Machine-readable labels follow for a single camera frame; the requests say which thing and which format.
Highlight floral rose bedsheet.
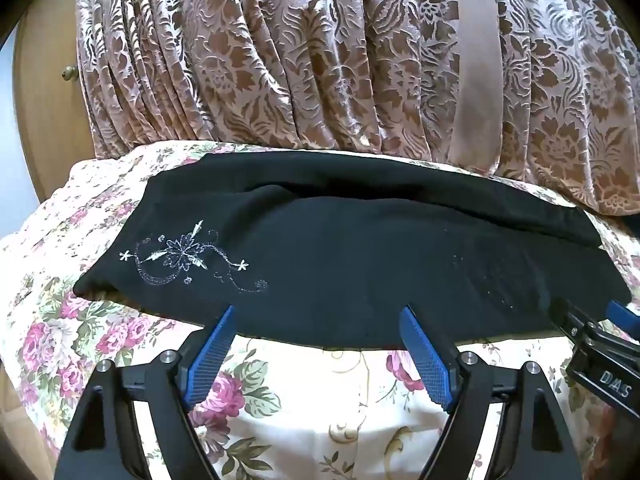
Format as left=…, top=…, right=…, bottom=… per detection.
left=0, top=140, right=640, bottom=480

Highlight wooden door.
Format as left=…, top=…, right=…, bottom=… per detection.
left=11, top=22, right=97, bottom=202

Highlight black embroidered pants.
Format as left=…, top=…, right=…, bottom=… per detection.
left=72, top=152, right=632, bottom=352

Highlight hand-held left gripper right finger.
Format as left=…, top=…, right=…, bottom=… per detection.
left=399, top=305, right=596, bottom=480

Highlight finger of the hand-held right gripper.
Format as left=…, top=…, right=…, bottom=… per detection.
left=549, top=298, right=640, bottom=361
left=606, top=300, right=640, bottom=344

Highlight brown floral velvet curtain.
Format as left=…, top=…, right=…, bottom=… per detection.
left=75, top=0, right=640, bottom=217

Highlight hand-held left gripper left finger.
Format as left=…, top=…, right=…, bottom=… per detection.
left=54, top=305, right=237, bottom=480

